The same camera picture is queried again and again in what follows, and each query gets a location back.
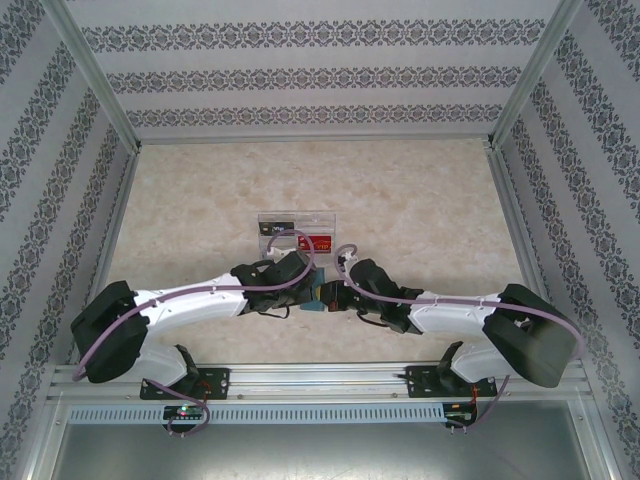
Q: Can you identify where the short purple cable loop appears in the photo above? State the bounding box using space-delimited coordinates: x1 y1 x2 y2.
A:
141 379 212 437
464 374 511 435

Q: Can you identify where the grey metal panel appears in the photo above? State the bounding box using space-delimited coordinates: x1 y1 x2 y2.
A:
49 422 596 480

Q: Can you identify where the black VIP card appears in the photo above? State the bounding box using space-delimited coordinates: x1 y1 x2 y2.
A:
258 219 295 236

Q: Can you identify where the short aluminium frame post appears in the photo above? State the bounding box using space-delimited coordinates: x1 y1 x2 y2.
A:
569 394 626 480
14 394 69 480

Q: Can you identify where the small circuit board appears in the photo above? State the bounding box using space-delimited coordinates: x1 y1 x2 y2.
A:
163 404 206 422
443 403 479 426

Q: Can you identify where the red VIP card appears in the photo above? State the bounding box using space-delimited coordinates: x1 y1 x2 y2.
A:
295 233 334 254

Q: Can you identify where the purple camera cable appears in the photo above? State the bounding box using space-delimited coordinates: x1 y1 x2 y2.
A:
73 230 317 384
333 243 586 361

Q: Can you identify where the clear acrylic card stand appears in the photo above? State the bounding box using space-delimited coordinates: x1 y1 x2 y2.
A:
252 210 342 269

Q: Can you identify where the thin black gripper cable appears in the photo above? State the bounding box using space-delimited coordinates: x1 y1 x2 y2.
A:
355 308 397 331
239 302 293 321

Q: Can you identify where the slotted grey cable duct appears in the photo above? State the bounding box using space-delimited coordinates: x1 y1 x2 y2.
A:
66 403 447 425

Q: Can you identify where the aluminium frame side rail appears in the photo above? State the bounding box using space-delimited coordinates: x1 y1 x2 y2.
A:
47 142 144 401
488 142 599 396

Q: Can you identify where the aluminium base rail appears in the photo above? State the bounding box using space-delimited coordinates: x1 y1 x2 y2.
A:
48 362 594 402

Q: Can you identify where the teal leather card holder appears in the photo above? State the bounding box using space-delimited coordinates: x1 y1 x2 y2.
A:
299 266 327 315

